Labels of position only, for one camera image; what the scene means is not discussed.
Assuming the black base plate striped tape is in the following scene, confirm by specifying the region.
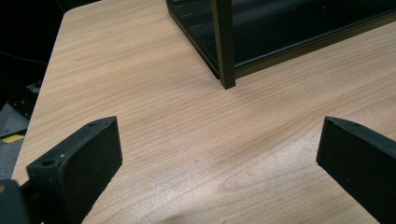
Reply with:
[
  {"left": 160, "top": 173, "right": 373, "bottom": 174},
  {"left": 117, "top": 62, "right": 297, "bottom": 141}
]
[{"left": 1, "top": 81, "right": 43, "bottom": 145}]

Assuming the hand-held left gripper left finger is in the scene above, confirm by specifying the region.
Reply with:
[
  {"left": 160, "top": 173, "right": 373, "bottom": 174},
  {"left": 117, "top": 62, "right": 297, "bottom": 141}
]
[{"left": 26, "top": 116, "right": 123, "bottom": 224}]

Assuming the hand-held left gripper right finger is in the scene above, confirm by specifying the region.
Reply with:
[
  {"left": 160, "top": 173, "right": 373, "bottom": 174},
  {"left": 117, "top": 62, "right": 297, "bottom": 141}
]
[{"left": 316, "top": 116, "right": 396, "bottom": 224}]

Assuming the black metal two-tier rack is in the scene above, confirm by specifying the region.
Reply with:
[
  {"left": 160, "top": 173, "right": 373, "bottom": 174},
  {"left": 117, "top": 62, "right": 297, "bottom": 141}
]
[{"left": 165, "top": 0, "right": 396, "bottom": 91}]

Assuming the thin dark cable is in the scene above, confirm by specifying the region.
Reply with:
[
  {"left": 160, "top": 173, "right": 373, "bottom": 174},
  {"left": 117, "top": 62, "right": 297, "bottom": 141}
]
[{"left": 0, "top": 50, "right": 49, "bottom": 65}]

